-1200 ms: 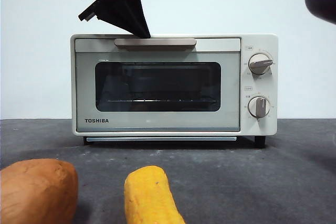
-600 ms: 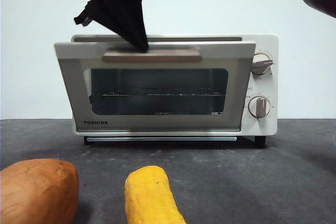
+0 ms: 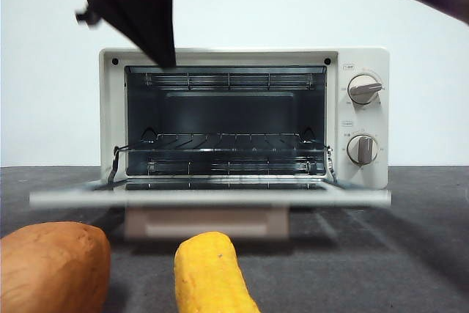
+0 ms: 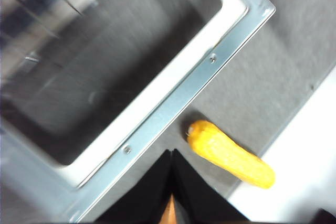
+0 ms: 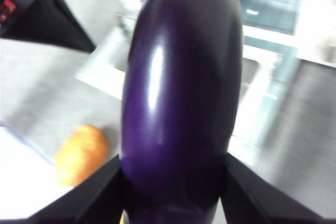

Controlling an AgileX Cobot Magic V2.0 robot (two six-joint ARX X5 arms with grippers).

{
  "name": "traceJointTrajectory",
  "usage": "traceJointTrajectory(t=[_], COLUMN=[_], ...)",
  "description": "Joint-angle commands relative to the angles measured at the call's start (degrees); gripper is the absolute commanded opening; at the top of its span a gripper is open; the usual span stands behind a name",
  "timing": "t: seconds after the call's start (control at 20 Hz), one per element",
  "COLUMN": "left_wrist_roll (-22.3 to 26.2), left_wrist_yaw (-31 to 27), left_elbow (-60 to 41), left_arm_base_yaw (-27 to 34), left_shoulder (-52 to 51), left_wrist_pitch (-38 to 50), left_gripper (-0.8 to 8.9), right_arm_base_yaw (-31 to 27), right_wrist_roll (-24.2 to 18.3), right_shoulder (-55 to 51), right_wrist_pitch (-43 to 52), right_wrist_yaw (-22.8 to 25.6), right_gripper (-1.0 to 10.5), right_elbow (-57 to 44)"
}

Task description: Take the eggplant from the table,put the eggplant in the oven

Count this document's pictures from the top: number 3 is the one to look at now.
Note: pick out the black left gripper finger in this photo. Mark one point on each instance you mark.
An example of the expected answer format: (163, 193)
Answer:
(143, 5)

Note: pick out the glass oven door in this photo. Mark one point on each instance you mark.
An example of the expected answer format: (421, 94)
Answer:
(220, 198)

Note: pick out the white Toshiba toaster oven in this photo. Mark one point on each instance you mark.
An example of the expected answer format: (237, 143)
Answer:
(362, 181)

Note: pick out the beige knob with sideways grip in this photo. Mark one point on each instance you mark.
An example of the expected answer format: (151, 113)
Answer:
(361, 89)

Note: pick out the yellow corn cob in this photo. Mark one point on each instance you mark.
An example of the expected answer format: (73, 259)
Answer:
(209, 272)

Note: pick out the orange-brown sweet potato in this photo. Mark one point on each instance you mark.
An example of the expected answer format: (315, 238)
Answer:
(51, 269)

